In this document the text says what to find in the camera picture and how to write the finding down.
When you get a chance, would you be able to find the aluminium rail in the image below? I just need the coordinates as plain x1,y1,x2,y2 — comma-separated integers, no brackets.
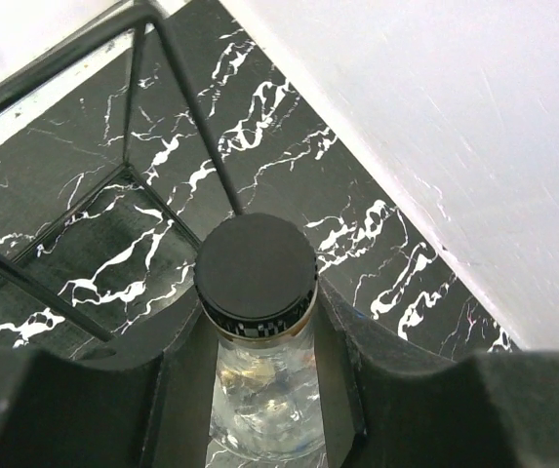
0,1,134,145

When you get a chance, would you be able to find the black wire wine rack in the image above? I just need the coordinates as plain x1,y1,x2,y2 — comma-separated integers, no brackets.
0,3,246,342

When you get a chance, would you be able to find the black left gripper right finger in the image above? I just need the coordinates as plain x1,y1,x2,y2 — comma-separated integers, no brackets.
314,281,559,467

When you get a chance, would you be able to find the clear glass bottle top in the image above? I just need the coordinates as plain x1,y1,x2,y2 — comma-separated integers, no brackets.
194,213,324,462

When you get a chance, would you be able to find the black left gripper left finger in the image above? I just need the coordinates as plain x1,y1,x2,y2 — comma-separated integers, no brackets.
0,290,217,467

